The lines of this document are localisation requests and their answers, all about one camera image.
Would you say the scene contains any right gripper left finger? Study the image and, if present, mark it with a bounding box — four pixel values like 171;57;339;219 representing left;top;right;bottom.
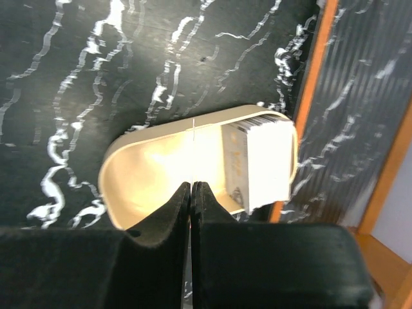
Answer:
1;182;191;308

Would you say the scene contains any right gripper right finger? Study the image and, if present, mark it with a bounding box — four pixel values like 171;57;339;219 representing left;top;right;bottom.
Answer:
191;182;374;308

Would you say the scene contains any single credit card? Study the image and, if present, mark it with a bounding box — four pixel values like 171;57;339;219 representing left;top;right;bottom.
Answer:
191;117;196;187

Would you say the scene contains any stack of credit cards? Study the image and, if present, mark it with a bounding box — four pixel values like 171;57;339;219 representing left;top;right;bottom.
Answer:
221;114;295;214

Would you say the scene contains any beige oval tray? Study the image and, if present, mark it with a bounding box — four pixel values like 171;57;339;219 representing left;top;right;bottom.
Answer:
98;105;298;230

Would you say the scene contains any orange wooden shelf rack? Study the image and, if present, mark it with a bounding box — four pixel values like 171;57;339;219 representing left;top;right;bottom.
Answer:
272;1;411;308

